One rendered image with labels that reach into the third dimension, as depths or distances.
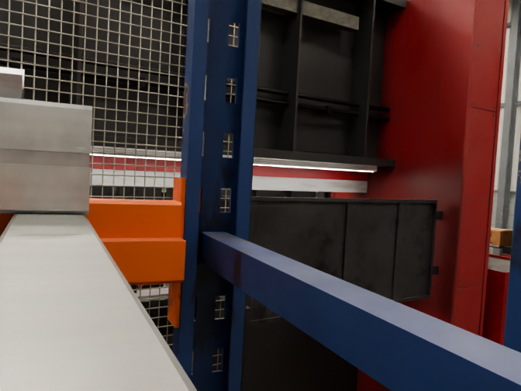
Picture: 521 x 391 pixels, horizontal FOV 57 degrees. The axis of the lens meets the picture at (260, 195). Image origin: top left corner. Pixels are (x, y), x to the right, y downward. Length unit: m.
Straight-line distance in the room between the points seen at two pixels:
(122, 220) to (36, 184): 0.13
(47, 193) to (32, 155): 0.02
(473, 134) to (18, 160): 2.17
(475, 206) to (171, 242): 2.07
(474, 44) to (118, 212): 2.09
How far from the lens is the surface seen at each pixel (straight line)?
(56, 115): 0.29
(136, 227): 0.40
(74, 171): 0.29
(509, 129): 9.69
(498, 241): 3.76
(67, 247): 0.18
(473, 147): 2.34
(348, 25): 2.39
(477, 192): 2.39
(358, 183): 2.59
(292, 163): 2.06
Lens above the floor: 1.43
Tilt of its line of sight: 3 degrees down
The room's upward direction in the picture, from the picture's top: 3 degrees clockwise
